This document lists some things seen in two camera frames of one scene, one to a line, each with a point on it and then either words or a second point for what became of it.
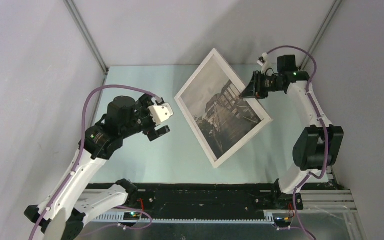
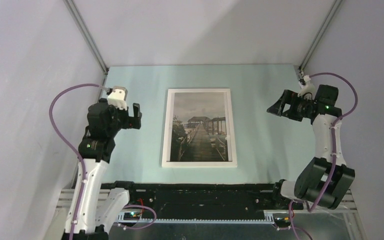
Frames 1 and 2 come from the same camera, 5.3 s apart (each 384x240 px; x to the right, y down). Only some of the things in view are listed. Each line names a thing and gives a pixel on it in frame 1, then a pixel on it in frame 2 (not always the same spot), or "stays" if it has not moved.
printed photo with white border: (222, 118) -> (199, 127)
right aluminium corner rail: (321, 33) stays
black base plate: (208, 198) stays
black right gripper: (254, 88) -> (287, 97)
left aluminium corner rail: (80, 23) stays
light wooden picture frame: (231, 153) -> (233, 164)
